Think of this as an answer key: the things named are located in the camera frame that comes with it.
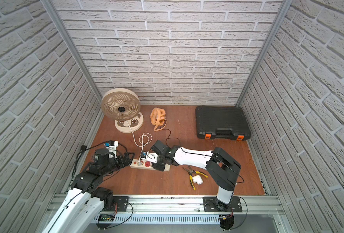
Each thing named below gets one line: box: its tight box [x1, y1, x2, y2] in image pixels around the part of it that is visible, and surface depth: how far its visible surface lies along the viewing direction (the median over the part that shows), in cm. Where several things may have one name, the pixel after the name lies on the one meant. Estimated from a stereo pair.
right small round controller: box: [218, 214, 235, 232], surface depth 72 cm
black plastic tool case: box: [195, 105, 251, 141], surface depth 99 cm
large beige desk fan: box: [101, 87, 144, 134], surface depth 91 cm
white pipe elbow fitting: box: [192, 174, 204, 185], surface depth 82 cm
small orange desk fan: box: [149, 107, 168, 132], surface depth 101 cm
